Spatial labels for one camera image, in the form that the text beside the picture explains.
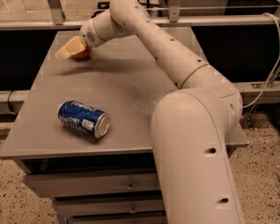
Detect blue pepsi can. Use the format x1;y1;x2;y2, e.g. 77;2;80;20
58;101;110;138

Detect top cabinet drawer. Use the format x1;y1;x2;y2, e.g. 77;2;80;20
23;168;160;198

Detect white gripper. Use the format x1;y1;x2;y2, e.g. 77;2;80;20
55;19;105;59

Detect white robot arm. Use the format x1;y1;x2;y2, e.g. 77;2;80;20
56;0;245;224

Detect bottom cabinet drawer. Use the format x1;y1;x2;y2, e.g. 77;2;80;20
69;215;168;224

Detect red apple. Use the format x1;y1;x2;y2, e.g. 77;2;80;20
74;47;91;59

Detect grey drawer cabinet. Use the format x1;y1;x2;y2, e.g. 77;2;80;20
0;36;245;224

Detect middle cabinet drawer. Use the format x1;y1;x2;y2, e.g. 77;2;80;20
52;197;163;217

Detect metal window railing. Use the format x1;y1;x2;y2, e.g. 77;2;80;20
0;0;280;30

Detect cabinet drawer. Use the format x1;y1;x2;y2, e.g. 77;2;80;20
69;215;168;224
23;168;160;198
52;197;163;217

